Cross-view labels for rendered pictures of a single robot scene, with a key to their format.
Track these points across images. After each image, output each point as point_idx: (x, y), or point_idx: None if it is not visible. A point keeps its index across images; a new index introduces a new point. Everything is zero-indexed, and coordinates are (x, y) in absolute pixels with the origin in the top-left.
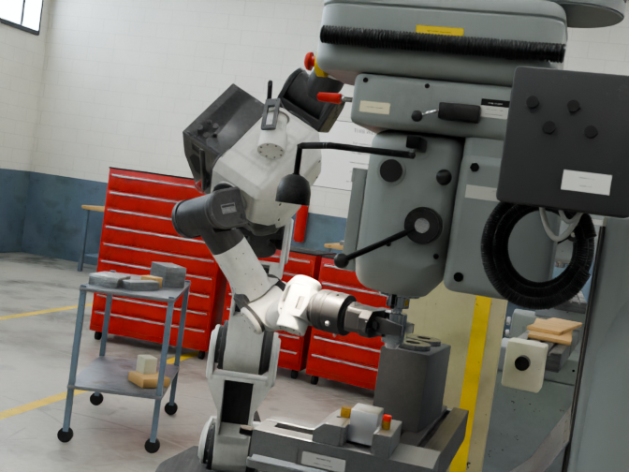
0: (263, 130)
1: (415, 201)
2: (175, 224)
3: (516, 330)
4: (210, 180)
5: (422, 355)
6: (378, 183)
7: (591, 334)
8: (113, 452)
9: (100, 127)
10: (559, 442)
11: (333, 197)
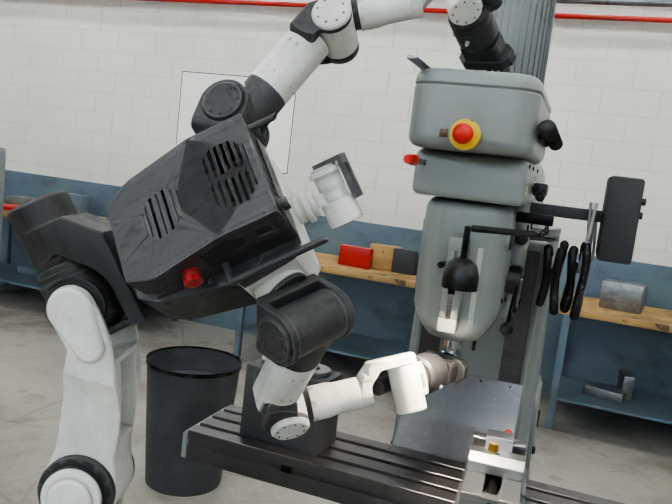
0: (349, 198)
1: (508, 261)
2: (299, 354)
3: None
4: (230, 268)
5: (341, 375)
6: (505, 253)
7: (535, 319)
8: None
9: None
10: (492, 389)
11: None
